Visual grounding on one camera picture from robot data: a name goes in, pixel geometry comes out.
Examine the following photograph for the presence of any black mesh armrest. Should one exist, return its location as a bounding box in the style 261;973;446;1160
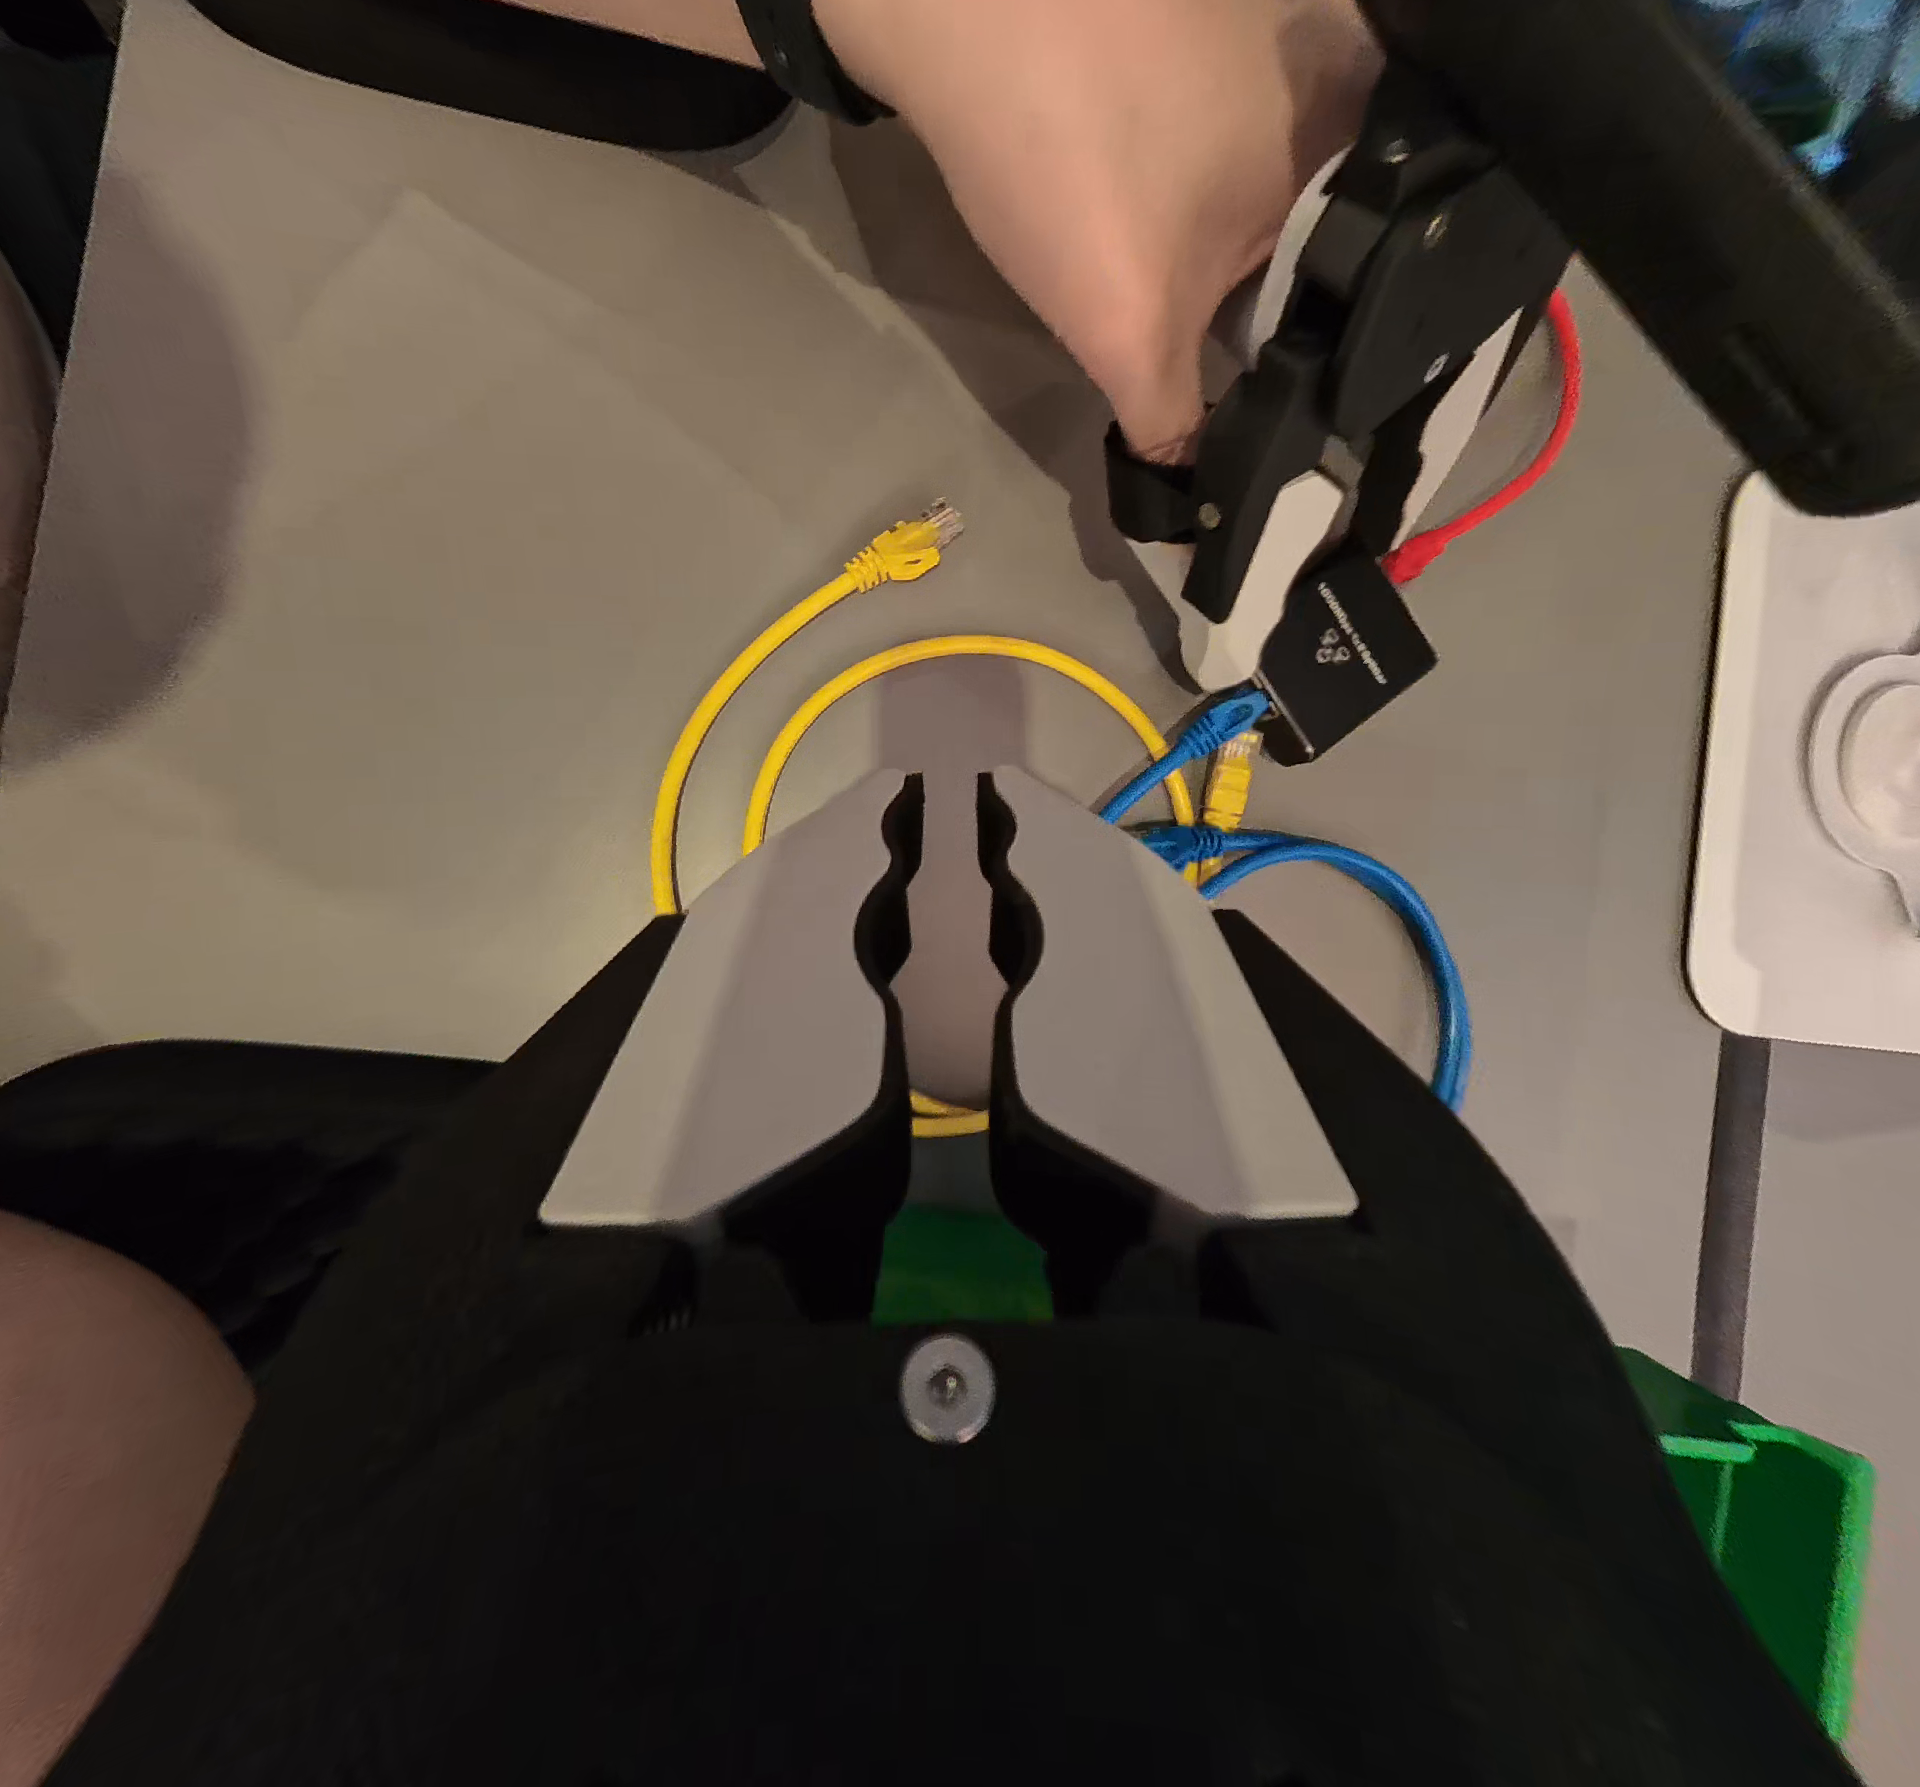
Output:
117;0;801;156

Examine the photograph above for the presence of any black ethernet splitter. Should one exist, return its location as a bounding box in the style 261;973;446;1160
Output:
1251;554;1441;769

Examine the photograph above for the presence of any person's left hand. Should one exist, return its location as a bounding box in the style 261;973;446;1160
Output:
817;0;1385;469

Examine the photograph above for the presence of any red ethernet cable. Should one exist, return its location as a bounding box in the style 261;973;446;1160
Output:
1382;290;1588;587

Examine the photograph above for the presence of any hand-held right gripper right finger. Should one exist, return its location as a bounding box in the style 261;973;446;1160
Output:
975;769;1362;1317

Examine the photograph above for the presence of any yellow ethernet cable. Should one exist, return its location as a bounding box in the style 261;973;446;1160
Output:
650;497;1266;1139

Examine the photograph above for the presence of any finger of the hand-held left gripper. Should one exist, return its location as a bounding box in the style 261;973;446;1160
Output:
1199;463;1365;694
1399;298;1559;548

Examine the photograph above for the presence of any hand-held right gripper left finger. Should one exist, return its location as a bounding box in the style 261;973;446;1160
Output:
536;771;920;1317

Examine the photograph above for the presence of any blue ethernet cable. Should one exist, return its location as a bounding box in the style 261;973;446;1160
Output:
1093;690;1475;1118

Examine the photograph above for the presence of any person's leg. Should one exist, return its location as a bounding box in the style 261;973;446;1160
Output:
0;1207;260;1787

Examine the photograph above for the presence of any white stand base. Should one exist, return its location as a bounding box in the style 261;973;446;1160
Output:
1684;468;1920;1057

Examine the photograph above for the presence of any green plastic bin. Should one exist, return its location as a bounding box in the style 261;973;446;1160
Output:
871;1199;1881;1748

